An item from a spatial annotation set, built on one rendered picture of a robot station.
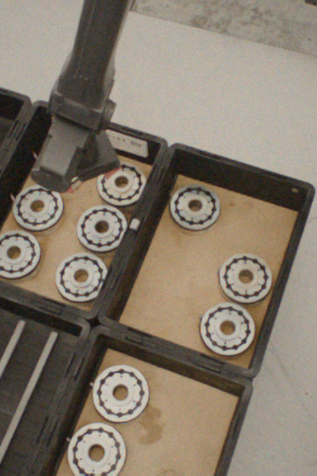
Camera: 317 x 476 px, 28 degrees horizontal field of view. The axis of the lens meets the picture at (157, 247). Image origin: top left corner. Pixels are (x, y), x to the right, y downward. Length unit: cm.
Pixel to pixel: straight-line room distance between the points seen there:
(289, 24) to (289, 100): 111
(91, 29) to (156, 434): 74
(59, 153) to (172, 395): 53
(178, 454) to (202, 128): 78
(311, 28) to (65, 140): 195
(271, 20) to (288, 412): 177
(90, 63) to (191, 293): 61
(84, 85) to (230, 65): 92
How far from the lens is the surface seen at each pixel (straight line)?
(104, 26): 73
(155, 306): 126
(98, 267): 126
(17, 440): 124
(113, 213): 130
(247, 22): 273
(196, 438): 121
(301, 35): 272
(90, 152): 98
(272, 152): 157
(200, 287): 127
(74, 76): 81
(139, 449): 121
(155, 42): 174
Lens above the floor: 203
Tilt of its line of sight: 68 degrees down
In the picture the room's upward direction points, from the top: 3 degrees counter-clockwise
